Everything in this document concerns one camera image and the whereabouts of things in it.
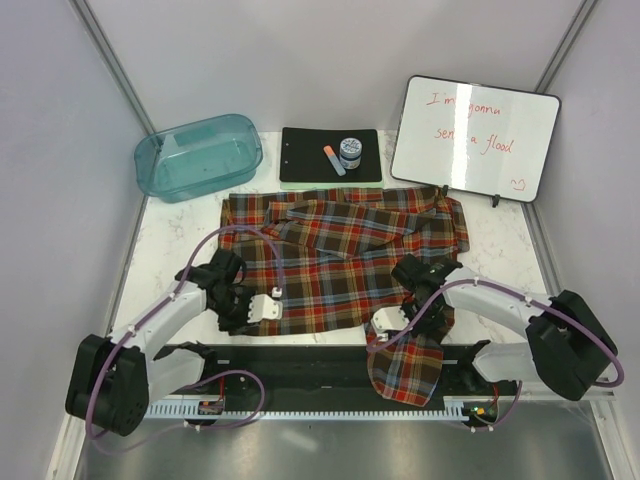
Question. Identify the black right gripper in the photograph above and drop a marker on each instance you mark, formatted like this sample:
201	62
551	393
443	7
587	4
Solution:
438	322

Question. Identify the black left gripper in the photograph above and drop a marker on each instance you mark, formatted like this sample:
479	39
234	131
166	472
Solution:
240	324

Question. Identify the plaid long sleeve shirt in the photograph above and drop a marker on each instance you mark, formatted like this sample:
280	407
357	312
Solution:
338	249

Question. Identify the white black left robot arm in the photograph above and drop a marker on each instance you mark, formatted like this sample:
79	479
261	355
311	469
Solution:
115	378

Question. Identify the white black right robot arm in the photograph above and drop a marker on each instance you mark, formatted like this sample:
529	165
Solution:
564	346

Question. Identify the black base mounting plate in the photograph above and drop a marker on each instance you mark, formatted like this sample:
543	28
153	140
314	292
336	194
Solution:
312	369

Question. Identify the green mat under clipboard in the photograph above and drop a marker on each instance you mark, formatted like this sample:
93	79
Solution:
304	186

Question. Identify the teal plastic bin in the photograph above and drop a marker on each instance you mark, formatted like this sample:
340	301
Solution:
199	158

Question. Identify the black clipboard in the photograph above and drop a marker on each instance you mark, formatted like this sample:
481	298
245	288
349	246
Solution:
326	158

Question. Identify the blue orange marker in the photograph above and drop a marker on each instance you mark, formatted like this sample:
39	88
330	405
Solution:
334	161

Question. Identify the white dry-erase board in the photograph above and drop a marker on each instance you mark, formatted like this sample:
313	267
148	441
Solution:
472	138

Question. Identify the small blue white jar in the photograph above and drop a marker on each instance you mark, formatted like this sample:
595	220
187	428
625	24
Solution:
350	153

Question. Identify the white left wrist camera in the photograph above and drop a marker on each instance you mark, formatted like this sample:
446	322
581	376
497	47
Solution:
264	307

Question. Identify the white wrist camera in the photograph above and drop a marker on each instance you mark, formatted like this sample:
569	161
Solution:
264	307
389	319

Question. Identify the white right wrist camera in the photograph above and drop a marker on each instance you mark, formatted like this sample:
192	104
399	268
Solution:
389	319

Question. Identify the white slotted cable duct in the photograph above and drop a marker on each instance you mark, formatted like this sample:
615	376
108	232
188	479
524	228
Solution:
327	405

